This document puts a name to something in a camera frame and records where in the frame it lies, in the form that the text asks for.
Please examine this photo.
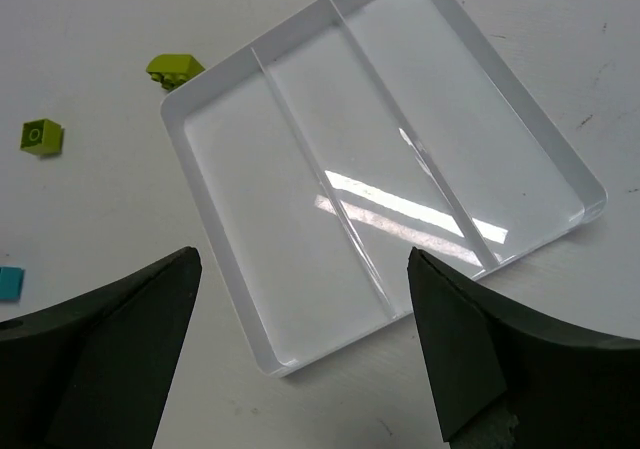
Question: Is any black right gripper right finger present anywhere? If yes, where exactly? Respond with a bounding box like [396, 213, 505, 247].
[408, 249, 639, 448]

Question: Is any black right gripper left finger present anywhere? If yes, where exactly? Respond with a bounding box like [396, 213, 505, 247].
[1, 247, 202, 449]

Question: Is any cyan lego brick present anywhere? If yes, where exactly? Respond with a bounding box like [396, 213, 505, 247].
[0, 266, 24, 302]

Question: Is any green lego brick square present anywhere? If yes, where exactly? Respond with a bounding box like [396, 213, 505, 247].
[20, 119, 64, 157]

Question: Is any green lego brick sloped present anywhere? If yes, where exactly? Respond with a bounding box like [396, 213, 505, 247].
[146, 54, 205, 91]

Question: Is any white divided plastic tray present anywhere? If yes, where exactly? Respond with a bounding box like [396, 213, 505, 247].
[160, 0, 607, 377]

